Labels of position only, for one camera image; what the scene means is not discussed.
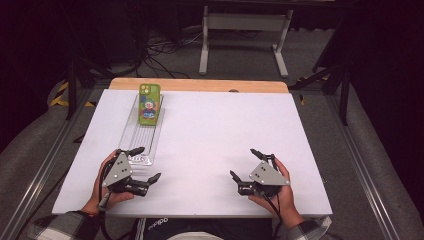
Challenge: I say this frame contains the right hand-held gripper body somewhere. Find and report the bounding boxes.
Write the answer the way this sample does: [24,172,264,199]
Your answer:
[237,153,291,198]

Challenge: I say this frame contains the green cartoon phone case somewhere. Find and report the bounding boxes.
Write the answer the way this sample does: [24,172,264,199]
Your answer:
[138,83,162,127]

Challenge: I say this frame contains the person's right hand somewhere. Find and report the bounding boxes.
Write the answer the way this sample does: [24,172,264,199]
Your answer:
[248,157,306,230]

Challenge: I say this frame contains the aluminium floor rail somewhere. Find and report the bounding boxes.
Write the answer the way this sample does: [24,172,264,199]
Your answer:
[0,88,96,240]
[324,94,401,240]

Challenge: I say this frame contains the right hand-held gripper cable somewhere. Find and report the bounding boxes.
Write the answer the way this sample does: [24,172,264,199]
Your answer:
[264,194,283,240]

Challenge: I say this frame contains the white table board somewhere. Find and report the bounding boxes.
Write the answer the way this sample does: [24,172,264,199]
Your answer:
[52,88,333,219]

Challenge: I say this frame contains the wooden table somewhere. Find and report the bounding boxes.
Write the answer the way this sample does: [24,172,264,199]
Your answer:
[108,77,290,94]

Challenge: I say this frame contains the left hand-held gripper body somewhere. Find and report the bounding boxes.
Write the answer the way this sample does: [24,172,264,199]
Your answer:
[101,148,150,198]

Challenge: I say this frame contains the clear plastic package tray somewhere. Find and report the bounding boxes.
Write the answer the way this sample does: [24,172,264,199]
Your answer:
[118,94,166,167]

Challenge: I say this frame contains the person's left hand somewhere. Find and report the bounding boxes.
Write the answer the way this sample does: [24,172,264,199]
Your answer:
[80,149,135,216]

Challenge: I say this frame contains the black metal stand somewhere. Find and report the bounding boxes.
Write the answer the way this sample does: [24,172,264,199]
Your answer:
[288,63,351,127]
[64,59,114,121]

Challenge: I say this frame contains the hand-held gripper cable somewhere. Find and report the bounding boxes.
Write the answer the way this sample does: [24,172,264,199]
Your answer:
[97,191,134,240]
[264,194,283,240]

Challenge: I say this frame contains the black floor cables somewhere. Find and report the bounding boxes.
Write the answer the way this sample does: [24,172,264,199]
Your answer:
[143,29,204,79]

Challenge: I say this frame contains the yellow black floor tape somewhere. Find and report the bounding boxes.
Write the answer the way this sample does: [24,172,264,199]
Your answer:
[49,81,96,108]

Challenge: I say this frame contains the left hand-held gripper cable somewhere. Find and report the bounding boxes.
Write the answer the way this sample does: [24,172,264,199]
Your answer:
[97,191,134,240]

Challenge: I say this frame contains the person's black shirt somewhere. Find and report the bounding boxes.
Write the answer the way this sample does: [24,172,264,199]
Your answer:
[143,217,274,240]

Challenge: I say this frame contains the white metal stand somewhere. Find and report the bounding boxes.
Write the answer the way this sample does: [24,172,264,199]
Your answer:
[198,4,294,79]

